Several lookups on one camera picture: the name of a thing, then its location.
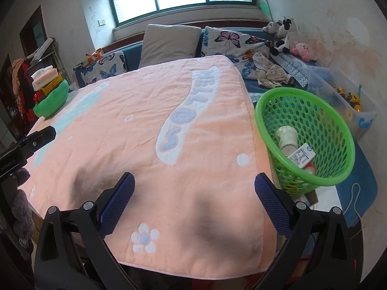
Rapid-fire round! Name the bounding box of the white milk carton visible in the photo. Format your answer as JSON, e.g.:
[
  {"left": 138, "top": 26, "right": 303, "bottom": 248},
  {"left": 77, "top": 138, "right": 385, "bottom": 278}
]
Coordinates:
[{"left": 287, "top": 143, "right": 316, "bottom": 169}]

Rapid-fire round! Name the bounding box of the cream paper cup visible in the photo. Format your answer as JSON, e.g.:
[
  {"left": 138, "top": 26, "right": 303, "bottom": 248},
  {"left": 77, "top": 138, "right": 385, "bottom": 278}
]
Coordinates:
[{"left": 275, "top": 126, "right": 298, "bottom": 156}]

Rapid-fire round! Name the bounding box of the grey knitted sleeve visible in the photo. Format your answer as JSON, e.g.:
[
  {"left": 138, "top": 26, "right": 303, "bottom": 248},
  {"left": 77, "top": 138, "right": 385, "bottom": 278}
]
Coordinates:
[{"left": 11, "top": 168, "right": 35, "bottom": 249}]

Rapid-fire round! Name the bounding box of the stacked boxes pile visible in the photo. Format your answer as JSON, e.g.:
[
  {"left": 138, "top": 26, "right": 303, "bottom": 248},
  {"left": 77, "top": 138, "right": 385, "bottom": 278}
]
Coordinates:
[{"left": 31, "top": 65, "right": 64, "bottom": 96}]

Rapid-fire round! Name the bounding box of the green plastic basket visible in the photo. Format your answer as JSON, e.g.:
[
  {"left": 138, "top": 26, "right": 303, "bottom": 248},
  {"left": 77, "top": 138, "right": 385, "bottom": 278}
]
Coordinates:
[{"left": 255, "top": 87, "right": 356, "bottom": 197}]

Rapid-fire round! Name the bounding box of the orange fox plush toy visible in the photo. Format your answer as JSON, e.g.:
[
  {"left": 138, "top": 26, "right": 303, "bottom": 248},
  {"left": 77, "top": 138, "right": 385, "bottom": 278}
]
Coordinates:
[{"left": 84, "top": 48, "right": 103, "bottom": 67}]

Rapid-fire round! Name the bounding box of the left butterfly pillow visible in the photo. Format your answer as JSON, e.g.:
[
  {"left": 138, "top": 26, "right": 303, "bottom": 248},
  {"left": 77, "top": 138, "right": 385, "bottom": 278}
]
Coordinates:
[{"left": 75, "top": 51, "right": 127, "bottom": 88}]

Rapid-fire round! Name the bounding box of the butterfly pillow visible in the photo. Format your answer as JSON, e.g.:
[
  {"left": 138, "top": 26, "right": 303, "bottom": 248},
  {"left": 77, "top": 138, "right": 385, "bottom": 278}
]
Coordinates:
[
  {"left": 201, "top": 26, "right": 270, "bottom": 79},
  {"left": 75, "top": 51, "right": 127, "bottom": 88}
]

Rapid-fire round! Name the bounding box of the clear plastic storage bin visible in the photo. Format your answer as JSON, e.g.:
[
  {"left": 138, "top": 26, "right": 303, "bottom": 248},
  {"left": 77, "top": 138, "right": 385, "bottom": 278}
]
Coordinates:
[{"left": 308, "top": 66, "right": 378, "bottom": 140}]

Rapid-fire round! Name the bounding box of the yellow toy truck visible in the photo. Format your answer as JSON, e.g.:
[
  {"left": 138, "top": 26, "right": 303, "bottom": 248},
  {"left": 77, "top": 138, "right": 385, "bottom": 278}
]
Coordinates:
[{"left": 335, "top": 87, "right": 362, "bottom": 112}]

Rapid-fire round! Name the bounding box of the pink hello blanket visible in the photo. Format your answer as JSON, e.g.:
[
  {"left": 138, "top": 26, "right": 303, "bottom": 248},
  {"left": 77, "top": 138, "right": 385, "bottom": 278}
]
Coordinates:
[{"left": 22, "top": 55, "right": 276, "bottom": 280}]

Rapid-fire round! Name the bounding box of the grey pillow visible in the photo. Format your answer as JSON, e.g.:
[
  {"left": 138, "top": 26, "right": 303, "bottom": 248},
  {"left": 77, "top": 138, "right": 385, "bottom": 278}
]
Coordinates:
[{"left": 139, "top": 24, "right": 202, "bottom": 68}]

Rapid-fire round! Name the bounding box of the beige patterned clothing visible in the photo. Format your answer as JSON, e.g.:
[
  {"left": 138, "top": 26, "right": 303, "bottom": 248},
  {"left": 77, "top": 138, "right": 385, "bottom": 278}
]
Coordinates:
[{"left": 253, "top": 53, "right": 294, "bottom": 89}]

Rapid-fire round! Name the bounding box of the grey patterned cloth strip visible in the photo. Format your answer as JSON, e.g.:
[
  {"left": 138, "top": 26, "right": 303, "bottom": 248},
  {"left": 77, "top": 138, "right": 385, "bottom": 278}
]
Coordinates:
[{"left": 270, "top": 52, "right": 317, "bottom": 88}]

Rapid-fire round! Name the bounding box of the pink plush toy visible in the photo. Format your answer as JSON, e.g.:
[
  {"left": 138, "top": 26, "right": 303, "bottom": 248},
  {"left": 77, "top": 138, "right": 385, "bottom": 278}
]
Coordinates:
[{"left": 290, "top": 41, "right": 318, "bottom": 62}]

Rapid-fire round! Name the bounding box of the blue sofa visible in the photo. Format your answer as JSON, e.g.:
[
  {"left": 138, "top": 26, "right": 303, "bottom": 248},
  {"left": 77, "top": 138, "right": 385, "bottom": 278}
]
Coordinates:
[{"left": 73, "top": 27, "right": 276, "bottom": 94}]

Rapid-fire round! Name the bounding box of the right butterfly pillow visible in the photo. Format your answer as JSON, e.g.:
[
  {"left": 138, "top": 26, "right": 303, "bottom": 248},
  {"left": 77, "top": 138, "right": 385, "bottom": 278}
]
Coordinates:
[{"left": 201, "top": 26, "right": 270, "bottom": 79}]

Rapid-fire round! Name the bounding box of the cow plush toy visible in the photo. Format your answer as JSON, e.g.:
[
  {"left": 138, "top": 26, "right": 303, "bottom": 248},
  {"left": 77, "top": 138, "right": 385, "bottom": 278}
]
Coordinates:
[{"left": 262, "top": 17, "right": 298, "bottom": 56}]

